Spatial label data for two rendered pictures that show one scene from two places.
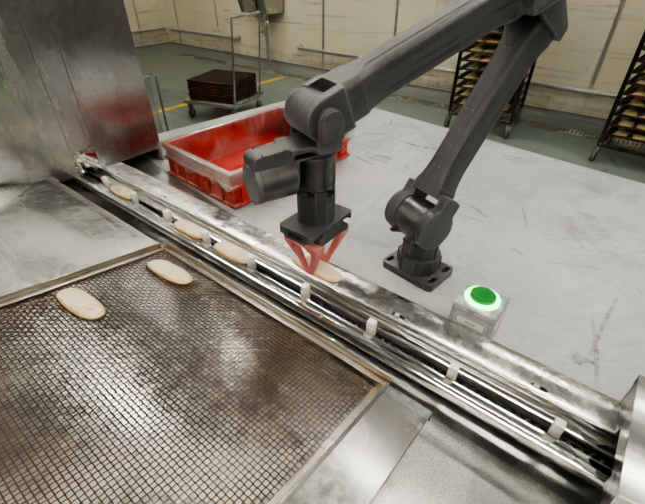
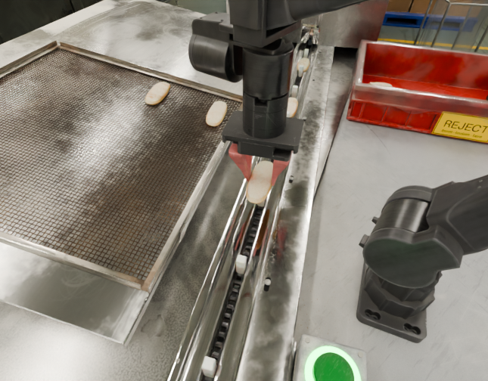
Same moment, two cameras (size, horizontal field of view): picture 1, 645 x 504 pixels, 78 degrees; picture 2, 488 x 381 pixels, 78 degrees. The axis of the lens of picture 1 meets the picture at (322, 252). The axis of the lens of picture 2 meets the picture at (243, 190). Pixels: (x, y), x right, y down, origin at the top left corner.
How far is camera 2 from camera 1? 0.48 m
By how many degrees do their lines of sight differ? 50
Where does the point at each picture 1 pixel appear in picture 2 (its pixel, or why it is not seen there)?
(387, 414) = (107, 298)
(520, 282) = not seen: outside the picture
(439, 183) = (451, 209)
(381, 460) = (50, 302)
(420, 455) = (119, 360)
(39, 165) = not seen: hidden behind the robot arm
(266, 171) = (201, 38)
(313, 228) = (240, 131)
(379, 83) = not seen: outside the picture
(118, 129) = (346, 18)
